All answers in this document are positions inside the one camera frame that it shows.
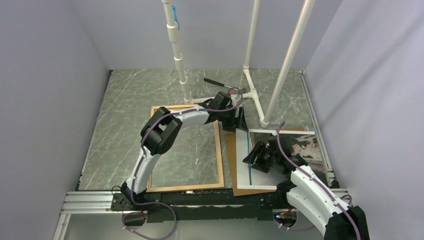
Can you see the brown backing board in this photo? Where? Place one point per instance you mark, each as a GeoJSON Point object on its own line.
{"type": "Point", "coordinates": [232, 165]}

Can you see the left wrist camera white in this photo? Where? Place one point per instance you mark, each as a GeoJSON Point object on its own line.
{"type": "Point", "coordinates": [236, 99]}

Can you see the aluminium extrusion rail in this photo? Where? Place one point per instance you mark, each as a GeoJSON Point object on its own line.
{"type": "Point", "coordinates": [83, 216]}

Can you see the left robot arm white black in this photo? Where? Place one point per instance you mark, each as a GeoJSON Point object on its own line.
{"type": "Point", "coordinates": [160, 133]}

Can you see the clear acrylic glazing sheet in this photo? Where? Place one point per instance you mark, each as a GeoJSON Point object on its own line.
{"type": "Point", "coordinates": [192, 155]}

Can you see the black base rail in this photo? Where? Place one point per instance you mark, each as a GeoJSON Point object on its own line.
{"type": "Point", "coordinates": [211, 204]}

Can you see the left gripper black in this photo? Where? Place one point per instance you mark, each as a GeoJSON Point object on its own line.
{"type": "Point", "coordinates": [231, 126]}

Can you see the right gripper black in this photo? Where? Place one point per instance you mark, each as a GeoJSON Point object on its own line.
{"type": "Point", "coordinates": [259, 148]}

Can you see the blue clip on pipe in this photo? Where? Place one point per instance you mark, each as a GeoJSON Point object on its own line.
{"type": "Point", "coordinates": [175, 16]}

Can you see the glossy landscape photo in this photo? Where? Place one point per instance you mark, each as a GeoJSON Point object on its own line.
{"type": "Point", "coordinates": [303, 143]}

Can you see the wooden picture frame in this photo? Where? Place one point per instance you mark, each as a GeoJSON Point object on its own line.
{"type": "Point", "coordinates": [218, 159]}

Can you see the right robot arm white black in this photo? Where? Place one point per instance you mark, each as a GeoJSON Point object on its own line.
{"type": "Point", "coordinates": [290, 165]}

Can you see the white PVC pipe stand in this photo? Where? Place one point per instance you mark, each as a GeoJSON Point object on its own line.
{"type": "Point", "coordinates": [264, 117]}

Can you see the black handled hammer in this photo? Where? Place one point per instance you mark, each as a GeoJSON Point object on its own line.
{"type": "Point", "coordinates": [239, 90]}

